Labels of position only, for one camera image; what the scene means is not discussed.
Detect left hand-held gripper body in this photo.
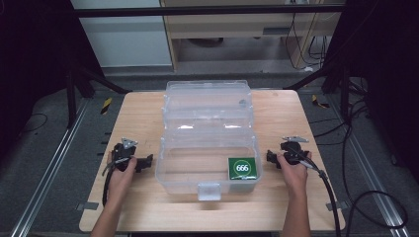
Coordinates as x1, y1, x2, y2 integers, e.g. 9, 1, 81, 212
111, 136, 139, 173

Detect aluminium floor rail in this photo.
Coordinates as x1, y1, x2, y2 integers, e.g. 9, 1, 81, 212
326, 94, 413, 237
9, 98, 91, 237

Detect grey metal table bracket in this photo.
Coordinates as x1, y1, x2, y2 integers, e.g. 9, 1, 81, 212
75, 200, 100, 212
325, 199, 350, 212

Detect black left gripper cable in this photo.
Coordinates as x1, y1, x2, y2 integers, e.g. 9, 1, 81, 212
101, 157, 131, 207

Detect person's left hand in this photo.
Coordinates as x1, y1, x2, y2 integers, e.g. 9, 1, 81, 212
106, 151, 138, 203

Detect dark curtain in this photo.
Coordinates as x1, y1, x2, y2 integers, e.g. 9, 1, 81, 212
320, 0, 419, 186
0, 0, 107, 162

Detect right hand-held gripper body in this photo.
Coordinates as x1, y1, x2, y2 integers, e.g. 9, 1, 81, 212
280, 135, 311, 166

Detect yellow black striped tape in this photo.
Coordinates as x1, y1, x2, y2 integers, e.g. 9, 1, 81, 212
100, 97, 114, 116
311, 94, 331, 110

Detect thin black floor cable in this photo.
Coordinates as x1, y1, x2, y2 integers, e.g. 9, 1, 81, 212
19, 113, 49, 135

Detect small green box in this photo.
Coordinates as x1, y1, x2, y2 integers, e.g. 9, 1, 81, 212
227, 156, 259, 182

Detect black horizontal bar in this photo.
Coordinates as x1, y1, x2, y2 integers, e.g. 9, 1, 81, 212
72, 3, 348, 19

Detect black metal stand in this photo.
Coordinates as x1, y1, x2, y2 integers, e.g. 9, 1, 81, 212
283, 63, 354, 123
64, 65, 133, 130

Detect light wooden desk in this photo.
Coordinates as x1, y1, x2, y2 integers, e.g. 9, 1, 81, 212
159, 0, 348, 72

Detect hanging black desk cables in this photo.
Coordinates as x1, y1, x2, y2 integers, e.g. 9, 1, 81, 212
284, 12, 330, 71

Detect white cabinet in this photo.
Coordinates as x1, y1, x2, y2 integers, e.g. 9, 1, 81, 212
69, 0, 175, 69

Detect clear plastic storage box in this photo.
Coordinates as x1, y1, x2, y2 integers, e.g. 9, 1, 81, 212
154, 79, 264, 202

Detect person's right hand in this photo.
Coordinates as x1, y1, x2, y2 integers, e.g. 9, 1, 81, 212
276, 151, 312, 198

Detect black looped floor cable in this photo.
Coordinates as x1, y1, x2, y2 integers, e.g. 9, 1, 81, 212
341, 95, 410, 237

